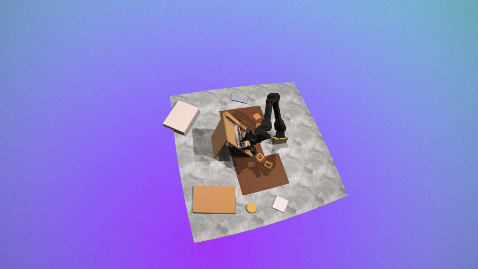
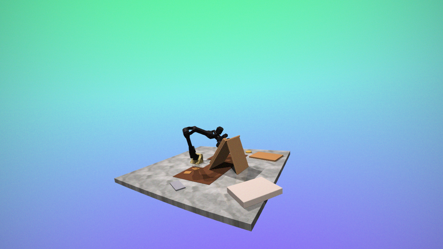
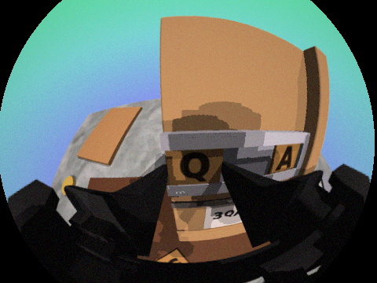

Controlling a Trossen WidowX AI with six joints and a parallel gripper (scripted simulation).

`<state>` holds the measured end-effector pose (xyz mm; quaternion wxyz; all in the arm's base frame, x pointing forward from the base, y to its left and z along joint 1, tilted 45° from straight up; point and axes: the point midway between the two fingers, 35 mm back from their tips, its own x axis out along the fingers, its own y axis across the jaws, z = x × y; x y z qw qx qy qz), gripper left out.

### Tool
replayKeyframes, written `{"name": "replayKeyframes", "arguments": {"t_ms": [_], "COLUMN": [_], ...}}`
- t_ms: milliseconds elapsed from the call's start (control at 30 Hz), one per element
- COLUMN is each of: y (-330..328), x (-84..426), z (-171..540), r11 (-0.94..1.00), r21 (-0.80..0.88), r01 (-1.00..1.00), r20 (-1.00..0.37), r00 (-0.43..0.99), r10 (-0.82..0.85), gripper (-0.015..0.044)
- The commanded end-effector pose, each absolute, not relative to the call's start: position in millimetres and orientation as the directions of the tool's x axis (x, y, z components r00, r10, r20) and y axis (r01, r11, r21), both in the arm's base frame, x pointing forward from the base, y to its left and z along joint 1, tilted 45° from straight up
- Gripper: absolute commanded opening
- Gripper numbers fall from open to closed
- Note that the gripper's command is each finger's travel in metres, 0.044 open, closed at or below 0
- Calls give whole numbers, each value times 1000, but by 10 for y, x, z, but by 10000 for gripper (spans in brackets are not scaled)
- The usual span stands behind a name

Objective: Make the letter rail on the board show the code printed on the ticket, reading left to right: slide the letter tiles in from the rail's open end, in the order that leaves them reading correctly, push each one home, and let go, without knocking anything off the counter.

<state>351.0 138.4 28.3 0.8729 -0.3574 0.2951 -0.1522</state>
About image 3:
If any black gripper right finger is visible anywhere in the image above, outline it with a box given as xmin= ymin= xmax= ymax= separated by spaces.
xmin=221 ymin=161 xmax=324 ymax=248

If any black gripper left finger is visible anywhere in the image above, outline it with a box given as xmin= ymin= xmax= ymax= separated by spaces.
xmin=64 ymin=164 xmax=169 ymax=257

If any tan flat rectangular card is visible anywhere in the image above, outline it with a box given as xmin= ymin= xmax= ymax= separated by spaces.
xmin=76 ymin=107 xmax=142 ymax=166

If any yellow round disc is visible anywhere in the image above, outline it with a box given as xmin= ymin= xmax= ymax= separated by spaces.
xmin=60 ymin=176 xmax=75 ymax=195

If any grey flat square tile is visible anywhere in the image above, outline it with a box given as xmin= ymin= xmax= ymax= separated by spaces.
xmin=320 ymin=172 xmax=331 ymax=192

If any white paper ticket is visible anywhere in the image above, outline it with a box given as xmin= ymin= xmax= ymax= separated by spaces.
xmin=203 ymin=204 xmax=242 ymax=229

